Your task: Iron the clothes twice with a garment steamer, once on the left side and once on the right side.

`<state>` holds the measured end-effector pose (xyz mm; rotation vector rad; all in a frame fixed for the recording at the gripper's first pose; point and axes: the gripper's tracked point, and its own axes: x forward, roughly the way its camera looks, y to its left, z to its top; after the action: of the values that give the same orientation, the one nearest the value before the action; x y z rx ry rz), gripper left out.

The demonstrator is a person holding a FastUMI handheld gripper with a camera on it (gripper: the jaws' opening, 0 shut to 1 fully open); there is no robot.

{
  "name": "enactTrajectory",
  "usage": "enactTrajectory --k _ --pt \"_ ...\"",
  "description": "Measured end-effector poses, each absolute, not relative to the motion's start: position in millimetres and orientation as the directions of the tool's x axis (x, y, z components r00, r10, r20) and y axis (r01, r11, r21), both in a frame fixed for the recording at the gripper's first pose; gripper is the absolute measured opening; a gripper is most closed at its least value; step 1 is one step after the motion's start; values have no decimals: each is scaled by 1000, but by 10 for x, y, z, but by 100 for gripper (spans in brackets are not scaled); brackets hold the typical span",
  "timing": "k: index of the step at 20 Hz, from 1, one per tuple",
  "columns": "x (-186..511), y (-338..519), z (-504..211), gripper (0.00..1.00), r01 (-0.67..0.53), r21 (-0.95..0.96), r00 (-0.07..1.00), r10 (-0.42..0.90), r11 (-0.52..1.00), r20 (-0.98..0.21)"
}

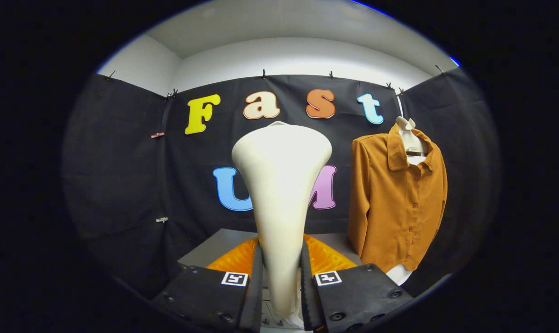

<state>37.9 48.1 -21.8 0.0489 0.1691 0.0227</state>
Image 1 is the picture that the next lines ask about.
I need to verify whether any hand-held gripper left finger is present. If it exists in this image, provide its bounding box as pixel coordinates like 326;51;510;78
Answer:
151;236;264;333

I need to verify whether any orange button shirt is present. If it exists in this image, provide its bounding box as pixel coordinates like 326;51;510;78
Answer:
347;123;448;274

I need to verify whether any white garment steamer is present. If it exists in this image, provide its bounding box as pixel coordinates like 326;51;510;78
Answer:
231;121;333;321

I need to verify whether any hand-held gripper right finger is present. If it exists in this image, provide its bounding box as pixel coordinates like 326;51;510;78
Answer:
300;234;414;332

